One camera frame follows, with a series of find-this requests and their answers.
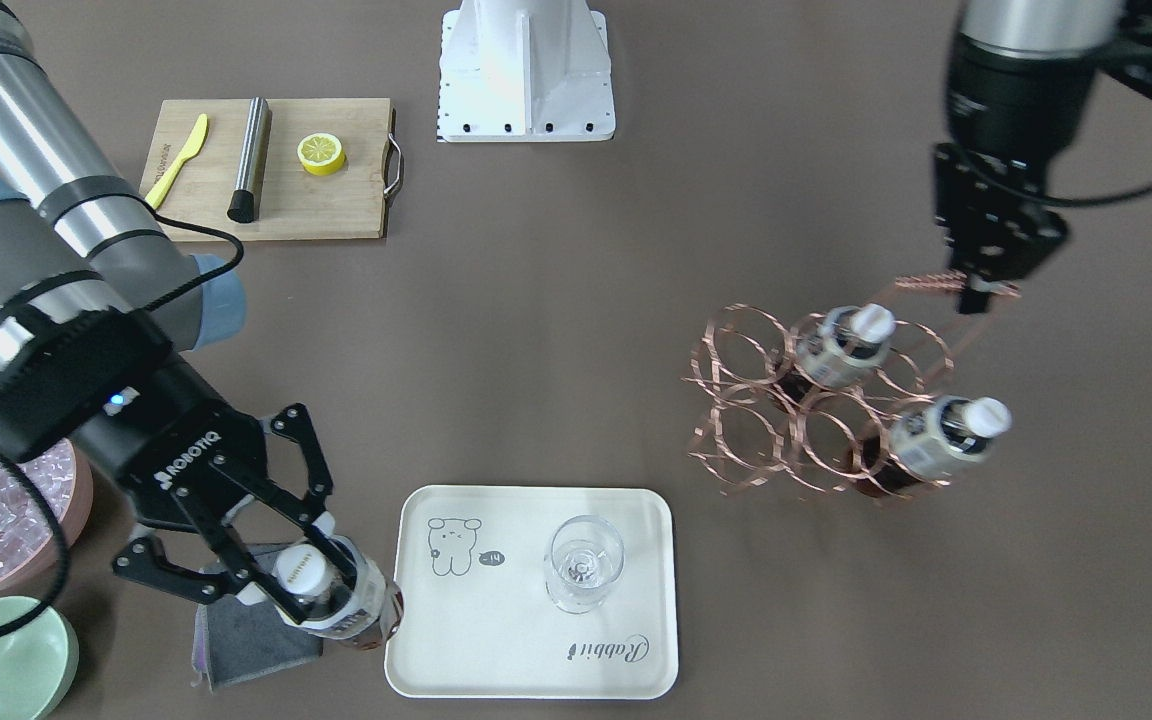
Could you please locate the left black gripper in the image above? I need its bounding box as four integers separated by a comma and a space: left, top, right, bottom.
933, 142, 1070, 316

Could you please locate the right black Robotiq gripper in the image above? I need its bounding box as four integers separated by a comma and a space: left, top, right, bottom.
76, 355, 362, 626

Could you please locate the tea bottle taken to tray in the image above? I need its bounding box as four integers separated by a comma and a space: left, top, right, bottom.
273, 536, 403, 650

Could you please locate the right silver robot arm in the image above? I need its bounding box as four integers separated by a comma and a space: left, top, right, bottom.
0, 3, 402, 643

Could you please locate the tea bottle middle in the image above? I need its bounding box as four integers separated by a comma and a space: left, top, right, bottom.
776, 304, 897, 404

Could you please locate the tea bottle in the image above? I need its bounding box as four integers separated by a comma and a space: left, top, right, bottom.
776, 304, 897, 404
852, 395, 1011, 498

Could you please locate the tea bottle rear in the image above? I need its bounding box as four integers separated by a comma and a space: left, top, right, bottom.
852, 395, 1011, 498

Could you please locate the grey folded cloth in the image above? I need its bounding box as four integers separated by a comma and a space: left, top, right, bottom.
191, 594, 323, 692

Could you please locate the cream rabbit tray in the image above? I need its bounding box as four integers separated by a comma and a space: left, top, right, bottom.
385, 486, 680, 700

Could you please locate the pink bowl with ice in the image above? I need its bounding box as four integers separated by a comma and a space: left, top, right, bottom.
0, 430, 94, 602

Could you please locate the steel muddler black tip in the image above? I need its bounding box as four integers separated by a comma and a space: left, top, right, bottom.
227, 97, 273, 223

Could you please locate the bamboo cutting board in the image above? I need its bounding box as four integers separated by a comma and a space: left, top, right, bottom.
141, 97, 401, 242

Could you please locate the green bowl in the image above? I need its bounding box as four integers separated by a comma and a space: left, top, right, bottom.
0, 609, 79, 719

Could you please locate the yellow plastic knife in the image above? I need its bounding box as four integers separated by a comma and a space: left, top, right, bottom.
145, 113, 210, 210

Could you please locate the clear wine glass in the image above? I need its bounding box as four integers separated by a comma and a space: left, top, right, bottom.
544, 514, 627, 615

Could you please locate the half lemon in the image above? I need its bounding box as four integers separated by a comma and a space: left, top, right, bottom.
296, 132, 347, 177

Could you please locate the copper wire bottle basket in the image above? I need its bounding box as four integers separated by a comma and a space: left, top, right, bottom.
685, 272, 1020, 502

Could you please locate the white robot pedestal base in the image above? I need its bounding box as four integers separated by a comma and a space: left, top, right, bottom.
435, 1, 617, 143

